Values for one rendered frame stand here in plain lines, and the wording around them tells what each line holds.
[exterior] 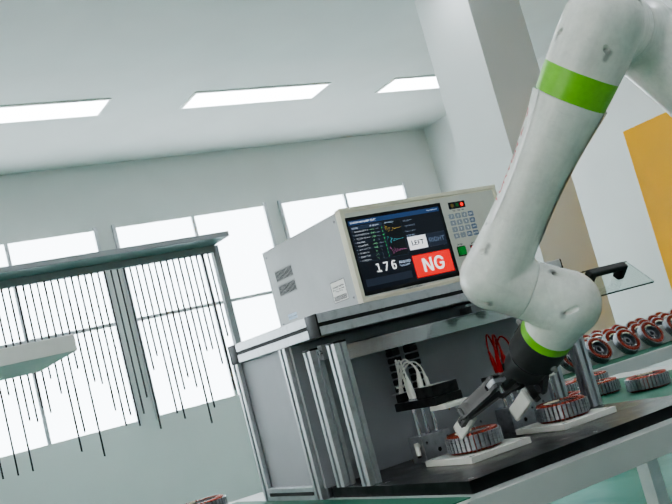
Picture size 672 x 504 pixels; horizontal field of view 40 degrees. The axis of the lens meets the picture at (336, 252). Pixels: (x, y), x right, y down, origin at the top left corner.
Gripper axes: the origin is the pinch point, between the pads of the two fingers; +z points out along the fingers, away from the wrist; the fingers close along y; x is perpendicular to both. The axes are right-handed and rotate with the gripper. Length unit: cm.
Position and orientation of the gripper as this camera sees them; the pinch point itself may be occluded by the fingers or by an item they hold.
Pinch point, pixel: (488, 421)
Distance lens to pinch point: 181.4
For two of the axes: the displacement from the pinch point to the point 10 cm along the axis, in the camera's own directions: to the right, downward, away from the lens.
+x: 4.5, 7.1, -5.4
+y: -8.6, 1.7, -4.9
